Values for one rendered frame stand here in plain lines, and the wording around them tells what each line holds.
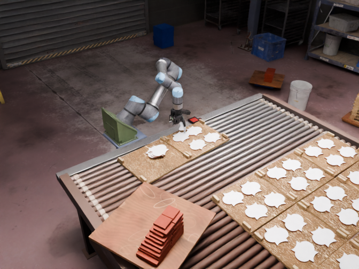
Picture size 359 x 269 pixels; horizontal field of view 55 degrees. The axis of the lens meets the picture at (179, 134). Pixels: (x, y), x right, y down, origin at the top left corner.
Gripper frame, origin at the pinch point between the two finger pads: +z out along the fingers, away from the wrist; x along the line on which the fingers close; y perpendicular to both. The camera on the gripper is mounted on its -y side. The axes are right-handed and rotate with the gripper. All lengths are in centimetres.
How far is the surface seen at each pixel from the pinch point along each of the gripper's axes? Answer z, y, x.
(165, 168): 8.8, 30.6, 22.7
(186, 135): 7.4, -5.1, 2.2
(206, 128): 8.9, -26.2, 3.3
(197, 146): 8.0, -3.3, 17.8
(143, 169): 8.9, 43.7, 14.5
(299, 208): 9, -11, 105
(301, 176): 9, -37, 88
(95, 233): -2, 99, 52
